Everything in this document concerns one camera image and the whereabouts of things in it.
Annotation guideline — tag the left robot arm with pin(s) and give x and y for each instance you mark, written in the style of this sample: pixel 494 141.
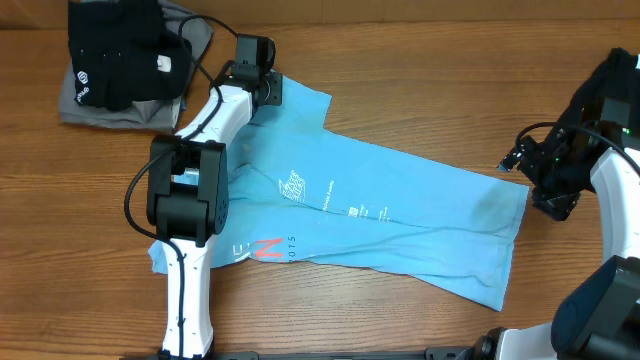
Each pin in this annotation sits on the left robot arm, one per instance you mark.
pixel 188 193

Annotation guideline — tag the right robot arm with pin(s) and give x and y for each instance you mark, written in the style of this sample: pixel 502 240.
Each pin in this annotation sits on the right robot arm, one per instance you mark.
pixel 598 152

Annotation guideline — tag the black garment at right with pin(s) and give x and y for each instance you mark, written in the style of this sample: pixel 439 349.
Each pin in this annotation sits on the black garment at right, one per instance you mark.
pixel 615 90

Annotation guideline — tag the black folded garment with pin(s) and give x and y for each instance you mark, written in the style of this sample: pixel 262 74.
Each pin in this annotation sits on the black folded garment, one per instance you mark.
pixel 122 52

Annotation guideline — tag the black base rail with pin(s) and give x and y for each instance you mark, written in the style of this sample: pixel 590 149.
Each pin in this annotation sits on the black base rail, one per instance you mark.
pixel 430 353

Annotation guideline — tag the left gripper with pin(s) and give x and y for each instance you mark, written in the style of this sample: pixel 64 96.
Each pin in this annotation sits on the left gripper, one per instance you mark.
pixel 273 94

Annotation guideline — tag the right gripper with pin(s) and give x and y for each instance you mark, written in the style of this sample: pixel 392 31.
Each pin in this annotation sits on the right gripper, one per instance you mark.
pixel 560 203

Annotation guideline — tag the light blue t-shirt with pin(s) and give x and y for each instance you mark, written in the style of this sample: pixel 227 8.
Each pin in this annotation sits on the light blue t-shirt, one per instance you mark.
pixel 299 192

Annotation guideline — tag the grey folded garment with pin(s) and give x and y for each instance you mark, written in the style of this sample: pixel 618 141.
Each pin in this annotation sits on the grey folded garment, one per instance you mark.
pixel 158 115

